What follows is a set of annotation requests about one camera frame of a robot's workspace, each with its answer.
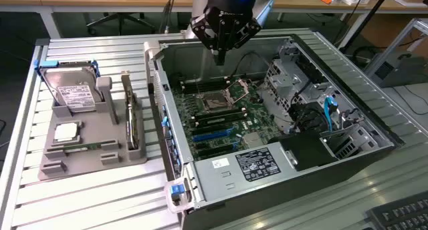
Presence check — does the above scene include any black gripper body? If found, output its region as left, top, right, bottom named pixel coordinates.
left=203, top=0, right=259, bottom=22

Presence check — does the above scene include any graphics card with metal bracket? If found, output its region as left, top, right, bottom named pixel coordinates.
left=119, top=70, right=142, bottom=151

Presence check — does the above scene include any black office chair base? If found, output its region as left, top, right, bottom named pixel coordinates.
left=85, top=11, right=158, bottom=37

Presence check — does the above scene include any thin metal locking lever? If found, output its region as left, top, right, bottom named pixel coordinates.
left=192, top=74, right=202, bottom=98

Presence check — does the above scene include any metal disk bay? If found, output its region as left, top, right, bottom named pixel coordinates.
left=262, top=38, right=336, bottom=134

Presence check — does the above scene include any metal socket cover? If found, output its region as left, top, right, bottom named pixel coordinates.
left=222, top=79, right=253, bottom=103

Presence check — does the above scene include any CPU socket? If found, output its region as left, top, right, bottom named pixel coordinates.
left=199, top=91, right=233, bottom=113

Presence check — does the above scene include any black tripod pole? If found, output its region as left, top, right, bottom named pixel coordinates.
left=337, top=0, right=396, bottom=54

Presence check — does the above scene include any black RAM stick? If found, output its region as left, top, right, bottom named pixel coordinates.
left=192, top=109, right=249, bottom=127

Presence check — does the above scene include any green motherboard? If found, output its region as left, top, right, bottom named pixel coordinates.
left=171, top=76, right=281, bottom=163

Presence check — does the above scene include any blue expansion slot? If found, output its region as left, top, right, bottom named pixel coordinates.
left=191, top=128, right=234, bottom=142

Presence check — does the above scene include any silver chipset heatsink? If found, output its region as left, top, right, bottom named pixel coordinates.
left=242, top=133, right=269, bottom=146

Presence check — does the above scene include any hard disk in blue carrier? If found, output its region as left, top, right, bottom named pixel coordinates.
left=33, top=60, right=104, bottom=113

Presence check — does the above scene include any grey equipment box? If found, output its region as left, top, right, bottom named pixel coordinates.
left=373, top=53, right=428, bottom=88

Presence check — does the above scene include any black plastic shroud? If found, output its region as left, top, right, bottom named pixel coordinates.
left=266, top=129, right=340, bottom=172

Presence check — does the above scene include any silver CPU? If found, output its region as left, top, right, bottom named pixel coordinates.
left=52, top=123, right=81, bottom=142

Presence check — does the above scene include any grey power supply unit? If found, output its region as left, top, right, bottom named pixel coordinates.
left=192, top=141, right=299, bottom=203

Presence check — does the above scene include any green RAM stick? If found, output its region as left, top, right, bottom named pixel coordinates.
left=45, top=142, right=103, bottom=153

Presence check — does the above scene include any grey parts rack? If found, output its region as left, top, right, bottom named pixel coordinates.
left=36, top=71, right=148, bottom=182

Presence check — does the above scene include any silver computer tower case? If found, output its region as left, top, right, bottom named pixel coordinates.
left=143, top=33, right=406, bottom=230

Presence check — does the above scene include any black keyboard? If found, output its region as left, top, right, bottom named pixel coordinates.
left=365, top=193, right=428, bottom=230

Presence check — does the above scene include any black wire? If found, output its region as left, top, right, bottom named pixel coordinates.
left=233, top=51, right=270, bottom=78

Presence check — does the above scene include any wooden desk with white frame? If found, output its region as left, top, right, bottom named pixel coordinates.
left=271, top=0, right=428, bottom=33

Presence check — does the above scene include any blue wire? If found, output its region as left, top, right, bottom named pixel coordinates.
left=321, top=96, right=340, bottom=133

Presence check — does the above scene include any aluminium profile frame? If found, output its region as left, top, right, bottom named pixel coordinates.
left=362, top=18, right=428, bottom=78

